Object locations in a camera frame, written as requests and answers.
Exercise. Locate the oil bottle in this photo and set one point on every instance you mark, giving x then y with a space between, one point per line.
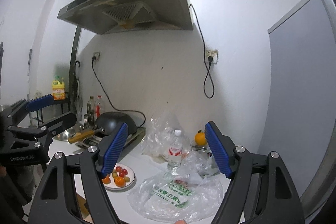
91 107

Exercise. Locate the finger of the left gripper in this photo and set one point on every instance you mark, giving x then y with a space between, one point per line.
39 103
51 128

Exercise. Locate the clear plastic bag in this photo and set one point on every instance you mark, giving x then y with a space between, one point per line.
183 194
160 134

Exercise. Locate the left wall socket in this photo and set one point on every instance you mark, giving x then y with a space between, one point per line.
96 56

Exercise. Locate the clear plastic bag front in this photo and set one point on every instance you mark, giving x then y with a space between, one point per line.
183 194

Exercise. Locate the white round plate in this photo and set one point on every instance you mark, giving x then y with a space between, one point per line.
131 175

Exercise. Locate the dark vertical pipe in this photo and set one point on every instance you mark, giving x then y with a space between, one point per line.
72 70

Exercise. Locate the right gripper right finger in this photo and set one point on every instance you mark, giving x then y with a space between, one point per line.
276 199

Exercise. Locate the black umbrella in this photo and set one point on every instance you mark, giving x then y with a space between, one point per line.
77 87

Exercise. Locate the wall socket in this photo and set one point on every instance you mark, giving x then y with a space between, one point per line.
211 56
96 56

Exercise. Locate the right wall socket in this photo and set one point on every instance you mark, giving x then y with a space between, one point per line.
211 56

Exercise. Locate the orange on pot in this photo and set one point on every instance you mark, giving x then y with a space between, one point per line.
200 138

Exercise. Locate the black wok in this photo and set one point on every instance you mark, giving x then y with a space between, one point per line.
109 120

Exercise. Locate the clear water bottle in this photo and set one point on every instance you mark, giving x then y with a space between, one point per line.
175 151

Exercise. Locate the black wire rack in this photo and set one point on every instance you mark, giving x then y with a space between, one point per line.
58 107

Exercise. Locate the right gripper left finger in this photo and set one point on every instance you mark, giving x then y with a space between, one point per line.
56 201

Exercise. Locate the yellow detergent bottle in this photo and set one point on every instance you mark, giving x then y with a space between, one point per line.
58 88

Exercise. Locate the large orange mandarin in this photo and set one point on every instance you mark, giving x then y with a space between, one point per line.
119 181

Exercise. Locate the red label sauce bottle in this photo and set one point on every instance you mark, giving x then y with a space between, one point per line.
99 107

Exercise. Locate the steel pot lid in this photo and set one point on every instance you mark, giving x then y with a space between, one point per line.
67 134

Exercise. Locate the clear plastic bag back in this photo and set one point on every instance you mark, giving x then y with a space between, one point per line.
160 134

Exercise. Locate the steel range hood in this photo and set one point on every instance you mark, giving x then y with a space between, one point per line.
113 16

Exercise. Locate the grey door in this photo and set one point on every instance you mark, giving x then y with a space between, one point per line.
300 121

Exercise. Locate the steel induction cooker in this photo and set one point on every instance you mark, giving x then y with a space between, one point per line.
131 141

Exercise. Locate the white saucepan wooden handle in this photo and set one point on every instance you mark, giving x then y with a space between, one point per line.
204 161

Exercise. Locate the wooden wok handle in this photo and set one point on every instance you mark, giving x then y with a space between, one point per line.
85 134

